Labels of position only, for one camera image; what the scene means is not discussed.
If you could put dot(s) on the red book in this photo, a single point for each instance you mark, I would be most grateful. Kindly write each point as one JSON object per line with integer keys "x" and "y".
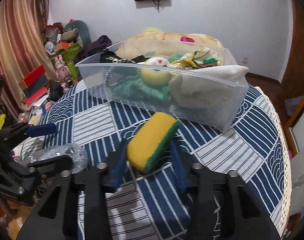
{"x": 38, "y": 75}

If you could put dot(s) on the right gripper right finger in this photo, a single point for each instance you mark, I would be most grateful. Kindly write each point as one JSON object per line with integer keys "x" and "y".
{"x": 223, "y": 206}

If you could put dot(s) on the dark purple garment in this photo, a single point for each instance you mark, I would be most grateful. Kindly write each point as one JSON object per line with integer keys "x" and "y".
{"x": 98, "y": 46}

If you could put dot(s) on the grey green plush toy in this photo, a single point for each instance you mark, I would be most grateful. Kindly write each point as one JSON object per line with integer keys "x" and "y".
{"x": 76, "y": 31}

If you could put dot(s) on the pink rabbit figure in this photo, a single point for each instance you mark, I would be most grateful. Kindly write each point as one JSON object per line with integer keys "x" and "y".
{"x": 63, "y": 72}

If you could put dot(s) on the yellow felt ball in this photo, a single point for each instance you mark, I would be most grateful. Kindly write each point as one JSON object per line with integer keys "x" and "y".
{"x": 156, "y": 77}

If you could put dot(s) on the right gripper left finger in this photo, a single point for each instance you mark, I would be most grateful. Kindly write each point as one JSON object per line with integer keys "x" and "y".
{"x": 55, "y": 215}

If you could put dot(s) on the colourful fleece blanket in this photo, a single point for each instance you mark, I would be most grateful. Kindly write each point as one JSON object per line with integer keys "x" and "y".
{"x": 172, "y": 40}

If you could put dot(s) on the silver bubble wrap pouch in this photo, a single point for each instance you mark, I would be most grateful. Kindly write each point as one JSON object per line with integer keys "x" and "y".
{"x": 77, "y": 154}

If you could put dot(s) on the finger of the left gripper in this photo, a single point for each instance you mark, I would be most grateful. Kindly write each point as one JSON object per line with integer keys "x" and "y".
{"x": 53, "y": 165}
{"x": 41, "y": 130}

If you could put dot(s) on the yellow green sponge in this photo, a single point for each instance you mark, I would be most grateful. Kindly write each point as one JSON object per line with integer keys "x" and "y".
{"x": 150, "y": 141}

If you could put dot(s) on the clear plastic storage box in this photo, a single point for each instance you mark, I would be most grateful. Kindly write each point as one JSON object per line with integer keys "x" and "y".
{"x": 219, "y": 116}

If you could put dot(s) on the blue white patterned tablecloth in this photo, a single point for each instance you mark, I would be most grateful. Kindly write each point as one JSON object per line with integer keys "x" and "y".
{"x": 149, "y": 206}

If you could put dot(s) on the floral silk scarf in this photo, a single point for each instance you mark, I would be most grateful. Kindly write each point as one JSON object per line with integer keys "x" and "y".
{"x": 202, "y": 58}

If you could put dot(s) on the green knitted glove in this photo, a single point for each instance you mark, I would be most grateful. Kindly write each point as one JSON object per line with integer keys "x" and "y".
{"x": 138, "y": 90}

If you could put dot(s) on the striped brown curtain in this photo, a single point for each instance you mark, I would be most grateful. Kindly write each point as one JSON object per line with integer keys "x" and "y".
{"x": 22, "y": 36}

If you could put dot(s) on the green bottle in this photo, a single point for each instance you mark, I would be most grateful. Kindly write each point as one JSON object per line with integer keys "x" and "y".
{"x": 73, "y": 72}

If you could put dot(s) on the green storage box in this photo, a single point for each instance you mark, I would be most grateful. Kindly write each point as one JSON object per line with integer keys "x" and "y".
{"x": 67, "y": 54}

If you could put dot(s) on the cream bag with black strap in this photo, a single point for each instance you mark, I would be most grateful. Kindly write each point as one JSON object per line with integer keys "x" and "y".
{"x": 196, "y": 88}

